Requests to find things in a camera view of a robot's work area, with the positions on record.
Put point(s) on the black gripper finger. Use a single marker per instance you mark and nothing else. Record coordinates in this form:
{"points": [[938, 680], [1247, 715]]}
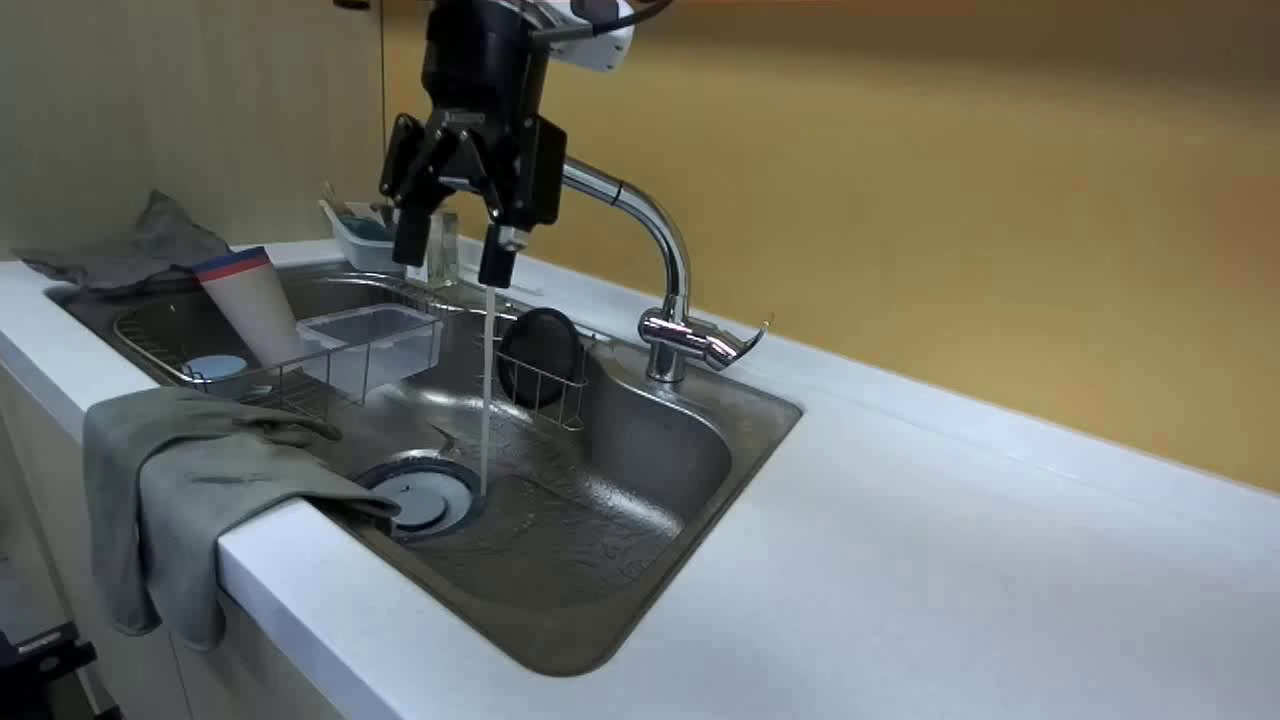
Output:
{"points": [[409, 172], [531, 172]]}

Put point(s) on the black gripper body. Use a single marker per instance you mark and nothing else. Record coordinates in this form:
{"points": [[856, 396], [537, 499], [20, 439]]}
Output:
{"points": [[480, 62]]}

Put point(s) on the white soap dish tray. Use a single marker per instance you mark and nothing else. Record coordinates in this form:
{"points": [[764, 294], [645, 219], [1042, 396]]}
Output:
{"points": [[356, 239]]}

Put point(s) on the chrome sink faucet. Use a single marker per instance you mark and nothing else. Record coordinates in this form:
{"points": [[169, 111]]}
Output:
{"points": [[661, 235]]}

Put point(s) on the clear plastic container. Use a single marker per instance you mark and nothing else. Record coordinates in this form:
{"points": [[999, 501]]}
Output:
{"points": [[380, 345]]}

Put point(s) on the black round sponge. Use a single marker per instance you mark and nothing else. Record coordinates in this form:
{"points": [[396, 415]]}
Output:
{"points": [[537, 351]]}

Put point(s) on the white tube with red band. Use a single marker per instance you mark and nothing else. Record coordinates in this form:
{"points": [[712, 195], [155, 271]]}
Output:
{"points": [[250, 304]]}

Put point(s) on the small blue round lid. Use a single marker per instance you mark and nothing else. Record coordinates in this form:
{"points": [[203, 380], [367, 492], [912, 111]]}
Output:
{"points": [[214, 364]]}

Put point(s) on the crumpled grey cloth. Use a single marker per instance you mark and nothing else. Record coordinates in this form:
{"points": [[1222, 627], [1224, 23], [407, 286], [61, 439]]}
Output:
{"points": [[141, 252]]}

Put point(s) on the round sink drain strainer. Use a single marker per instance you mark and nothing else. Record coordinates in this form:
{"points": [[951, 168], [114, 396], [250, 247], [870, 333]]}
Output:
{"points": [[425, 499]]}

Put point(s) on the stainless steel sink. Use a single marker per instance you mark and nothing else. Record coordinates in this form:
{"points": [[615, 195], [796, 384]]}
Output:
{"points": [[585, 505]]}

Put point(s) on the grey cloth with folded corner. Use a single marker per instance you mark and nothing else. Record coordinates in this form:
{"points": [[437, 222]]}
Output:
{"points": [[173, 481]]}

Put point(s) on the black object on floor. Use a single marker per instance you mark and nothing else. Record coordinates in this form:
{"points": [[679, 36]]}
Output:
{"points": [[43, 672]]}

